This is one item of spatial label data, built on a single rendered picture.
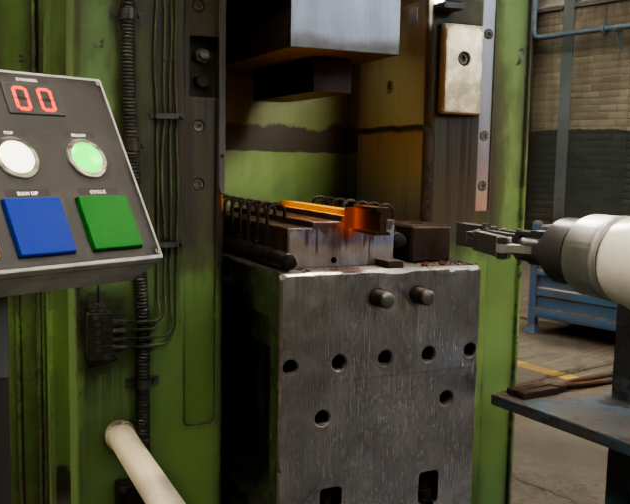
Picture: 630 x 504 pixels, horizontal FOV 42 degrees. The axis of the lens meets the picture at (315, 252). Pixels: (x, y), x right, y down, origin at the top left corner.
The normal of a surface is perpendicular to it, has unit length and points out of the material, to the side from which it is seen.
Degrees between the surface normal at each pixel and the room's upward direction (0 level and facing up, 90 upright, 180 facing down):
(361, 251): 90
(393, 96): 90
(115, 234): 60
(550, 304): 90
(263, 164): 90
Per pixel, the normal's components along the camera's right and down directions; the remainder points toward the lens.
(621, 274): -0.94, 0.13
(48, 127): 0.67, -0.42
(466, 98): 0.42, 0.11
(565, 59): -0.81, 0.05
